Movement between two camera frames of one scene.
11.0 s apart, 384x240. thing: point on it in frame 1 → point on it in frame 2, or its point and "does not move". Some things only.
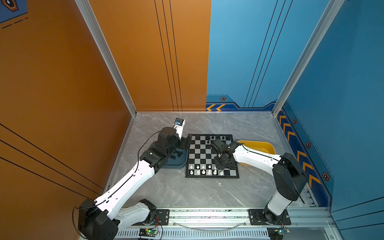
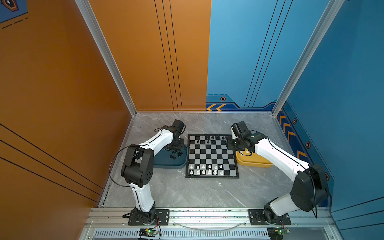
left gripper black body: x=184 y=143 → x=178 y=146
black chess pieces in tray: x=179 y=155 does not move
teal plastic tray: x=178 y=159 does not move
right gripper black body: x=220 y=163 → x=234 y=144
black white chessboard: x=201 y=162 does not move
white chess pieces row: x=208 y=169 does not move
